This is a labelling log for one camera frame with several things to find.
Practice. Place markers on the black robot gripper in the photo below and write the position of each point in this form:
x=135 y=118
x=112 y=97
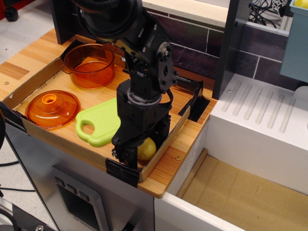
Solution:
x=139 y=120

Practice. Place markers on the yellow toy potato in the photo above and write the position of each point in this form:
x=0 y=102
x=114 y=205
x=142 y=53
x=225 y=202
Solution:
x=146 y=150

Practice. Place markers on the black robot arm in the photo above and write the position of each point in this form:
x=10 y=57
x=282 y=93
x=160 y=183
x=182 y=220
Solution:
x=127 y=25

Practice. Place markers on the orange transparent plastic pot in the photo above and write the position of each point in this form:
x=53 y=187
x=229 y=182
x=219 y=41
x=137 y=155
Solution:
x=90 y=66

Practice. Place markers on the orange transparent pot lid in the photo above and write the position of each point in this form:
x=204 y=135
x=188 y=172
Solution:
x=53 y=109

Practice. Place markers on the cardboard fence with black tape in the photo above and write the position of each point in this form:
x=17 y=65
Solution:
x=37 y=69

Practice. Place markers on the green plastic cutting board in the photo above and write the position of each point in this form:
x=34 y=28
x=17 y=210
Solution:
x=97 y=125

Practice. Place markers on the silver toy oven front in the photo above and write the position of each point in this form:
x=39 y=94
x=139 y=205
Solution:
x=77 y=195

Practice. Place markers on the white toy sink unit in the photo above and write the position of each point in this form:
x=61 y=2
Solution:
x=249 y=169

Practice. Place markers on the teal blue bin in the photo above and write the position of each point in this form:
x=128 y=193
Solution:
x=295 y=60

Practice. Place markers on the black caster wheel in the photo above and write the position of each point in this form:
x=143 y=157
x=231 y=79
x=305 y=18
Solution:
x=11 y=13

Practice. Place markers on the yellow object in bin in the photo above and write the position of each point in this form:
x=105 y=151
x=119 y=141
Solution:
x=301 y=3

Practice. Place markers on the dark grey shelf frame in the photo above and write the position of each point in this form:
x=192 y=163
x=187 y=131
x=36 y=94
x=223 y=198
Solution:
x=206 y=38

